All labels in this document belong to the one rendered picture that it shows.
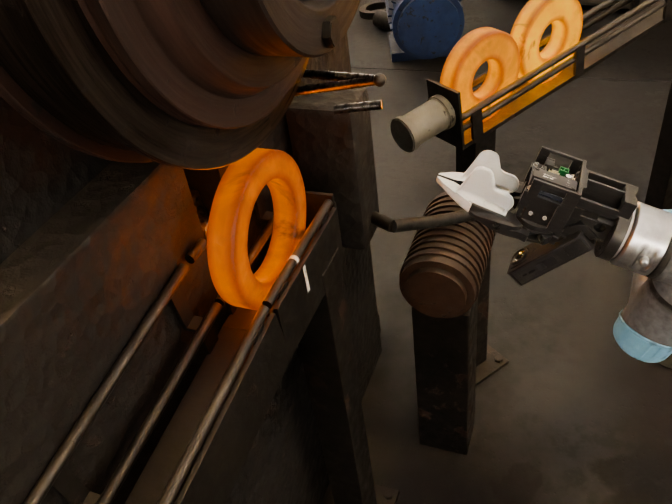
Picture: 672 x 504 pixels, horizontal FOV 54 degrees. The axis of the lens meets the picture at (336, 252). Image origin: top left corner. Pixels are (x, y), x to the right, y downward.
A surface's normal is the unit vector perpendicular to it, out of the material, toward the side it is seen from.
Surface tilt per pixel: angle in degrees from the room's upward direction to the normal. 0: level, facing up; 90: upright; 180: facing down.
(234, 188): 24
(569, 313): 0
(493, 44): 90
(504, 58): 90
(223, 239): 58
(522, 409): 0
